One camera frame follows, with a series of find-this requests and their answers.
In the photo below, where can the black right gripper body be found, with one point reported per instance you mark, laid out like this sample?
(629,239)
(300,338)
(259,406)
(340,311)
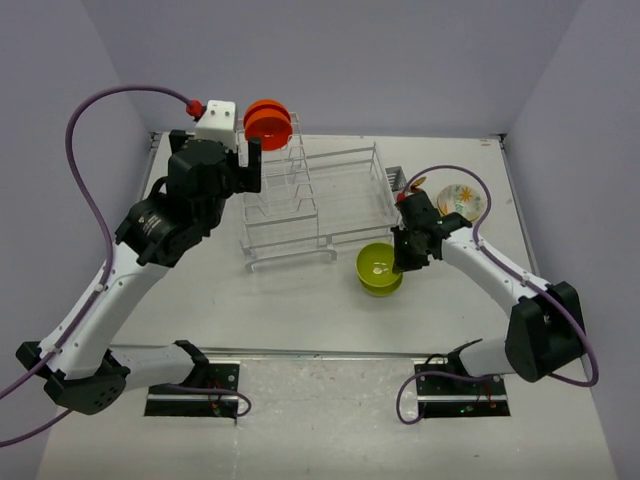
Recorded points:
(408,255)

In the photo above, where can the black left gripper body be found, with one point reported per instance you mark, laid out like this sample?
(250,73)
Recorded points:
(232,164)

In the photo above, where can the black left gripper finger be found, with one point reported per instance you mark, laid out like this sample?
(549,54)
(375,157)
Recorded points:
(252,173)
(178,140)

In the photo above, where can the lime green bowl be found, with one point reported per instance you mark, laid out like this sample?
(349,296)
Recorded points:
(374,264)
(382,291)

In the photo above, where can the floral leaf pattern bowl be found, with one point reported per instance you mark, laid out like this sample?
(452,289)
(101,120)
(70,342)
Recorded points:
(461,199)

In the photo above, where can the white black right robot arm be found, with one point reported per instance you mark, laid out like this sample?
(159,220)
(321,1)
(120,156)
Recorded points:
(544,329)

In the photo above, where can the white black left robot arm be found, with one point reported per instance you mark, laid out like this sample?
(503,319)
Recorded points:
(82,370)

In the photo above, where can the orange bowl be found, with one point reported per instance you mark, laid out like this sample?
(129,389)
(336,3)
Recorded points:
(273,128)

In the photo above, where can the gold utensil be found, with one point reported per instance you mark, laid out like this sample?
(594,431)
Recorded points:
(416,186)

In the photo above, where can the red bowl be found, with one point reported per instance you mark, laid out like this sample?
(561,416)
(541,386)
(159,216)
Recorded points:
(266,104)

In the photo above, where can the grey cutlery holder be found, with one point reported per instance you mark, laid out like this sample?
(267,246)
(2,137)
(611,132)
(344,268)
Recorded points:
(397,181)

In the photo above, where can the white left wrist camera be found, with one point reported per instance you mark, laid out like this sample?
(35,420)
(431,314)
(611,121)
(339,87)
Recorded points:
(218,124)

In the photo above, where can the white wire dish rack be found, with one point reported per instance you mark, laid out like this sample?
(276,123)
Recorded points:
(314,199)

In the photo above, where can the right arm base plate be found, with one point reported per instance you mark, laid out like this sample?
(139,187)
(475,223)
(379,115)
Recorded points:
(444,398)

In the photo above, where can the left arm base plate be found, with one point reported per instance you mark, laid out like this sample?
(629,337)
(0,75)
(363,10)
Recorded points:
(220,374)

